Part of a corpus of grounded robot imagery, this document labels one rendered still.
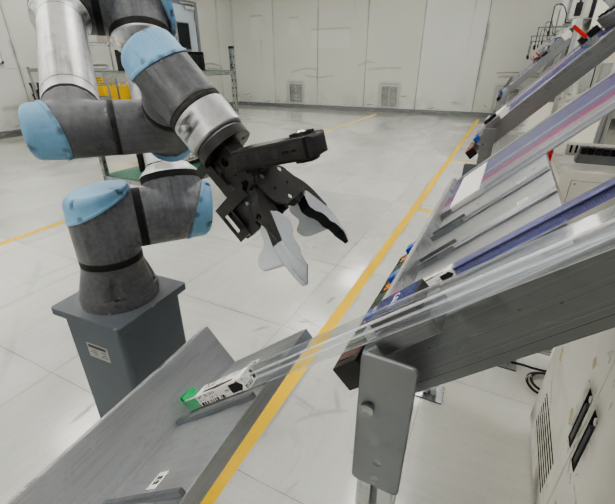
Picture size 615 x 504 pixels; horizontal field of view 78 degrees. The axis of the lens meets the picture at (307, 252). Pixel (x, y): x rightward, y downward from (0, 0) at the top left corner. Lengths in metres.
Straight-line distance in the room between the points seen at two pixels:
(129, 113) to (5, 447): 1.13
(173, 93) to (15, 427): 1.24
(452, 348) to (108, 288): 0.63
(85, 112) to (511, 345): 0.55
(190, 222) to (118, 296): 0.20
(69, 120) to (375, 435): 0.52
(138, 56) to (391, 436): 0.49
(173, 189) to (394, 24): 8.86
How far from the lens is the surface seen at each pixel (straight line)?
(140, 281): 0.82
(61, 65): 0.69
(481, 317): 0.34
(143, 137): 0.59
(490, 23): 9.15
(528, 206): 0.51
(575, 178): 1.81
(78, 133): 0.59
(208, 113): 0.49
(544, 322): 0.34
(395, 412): 0.37
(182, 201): 0.77
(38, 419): 1.52
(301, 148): 0.42
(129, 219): 0.76
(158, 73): 0.52
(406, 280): 0.51
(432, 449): 1.26
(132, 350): 0.84
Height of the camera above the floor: 0.98
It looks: 26 degrees down
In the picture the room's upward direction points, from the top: straight up
